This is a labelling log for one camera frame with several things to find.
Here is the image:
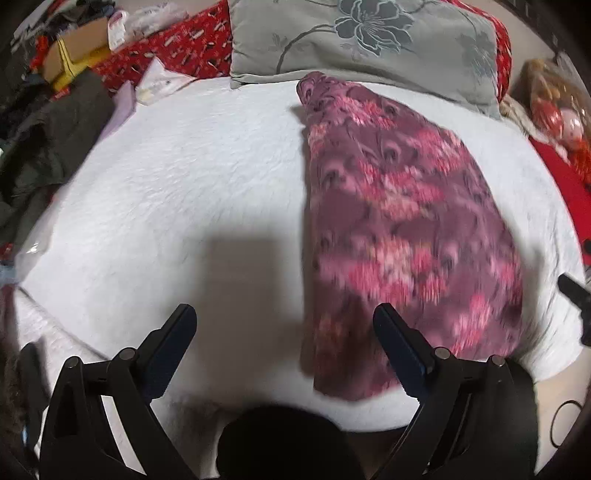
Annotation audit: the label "black cable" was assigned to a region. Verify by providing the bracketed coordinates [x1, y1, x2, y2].
[549, 398, 585, 448]

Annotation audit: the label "purple pink floral cloth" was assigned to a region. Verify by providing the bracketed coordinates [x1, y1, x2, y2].
[297, 72, 524, 401]

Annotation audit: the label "red patterned blanket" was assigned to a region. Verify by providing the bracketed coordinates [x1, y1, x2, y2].
[93, 1, 513, 100]

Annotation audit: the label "white paper documents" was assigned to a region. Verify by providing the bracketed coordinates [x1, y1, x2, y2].
[135, 57, 197, 106]

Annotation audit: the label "white quilted bedspread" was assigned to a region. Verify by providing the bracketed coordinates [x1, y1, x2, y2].
[17, 79, 583, 471]

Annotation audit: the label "red stuffed toy in plastic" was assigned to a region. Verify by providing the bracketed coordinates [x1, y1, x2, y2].
[526, 59, 590, 188]

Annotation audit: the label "grey floral pillow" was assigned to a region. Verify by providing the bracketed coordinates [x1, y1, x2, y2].
[228, 0, 507, 118]

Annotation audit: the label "dark green jacket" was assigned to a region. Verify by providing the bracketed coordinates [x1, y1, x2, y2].
[1, 69, 114, 250]

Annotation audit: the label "cardboard box with yellow strap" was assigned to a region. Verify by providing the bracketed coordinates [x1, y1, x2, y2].
[41, 17, 111, 92]

